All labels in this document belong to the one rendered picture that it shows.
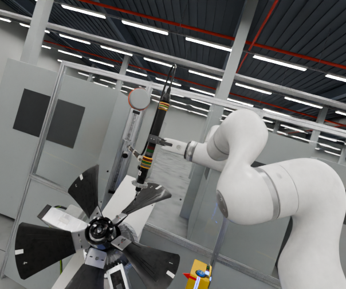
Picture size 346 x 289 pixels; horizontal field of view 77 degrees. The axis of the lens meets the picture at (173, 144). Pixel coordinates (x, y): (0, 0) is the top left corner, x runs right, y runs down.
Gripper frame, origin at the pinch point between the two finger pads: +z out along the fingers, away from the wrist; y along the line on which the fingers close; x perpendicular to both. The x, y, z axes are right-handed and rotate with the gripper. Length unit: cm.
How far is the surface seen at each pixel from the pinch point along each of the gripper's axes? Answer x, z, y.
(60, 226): -56, 36, 6
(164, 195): -24.4, -8.7, 13.4
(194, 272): -58, -33, 24
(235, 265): -68, -58, 71
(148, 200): -28.9, -2.3, 10.8
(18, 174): -103, 215, 139
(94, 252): -52, 8, -6
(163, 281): -50, -23, -6
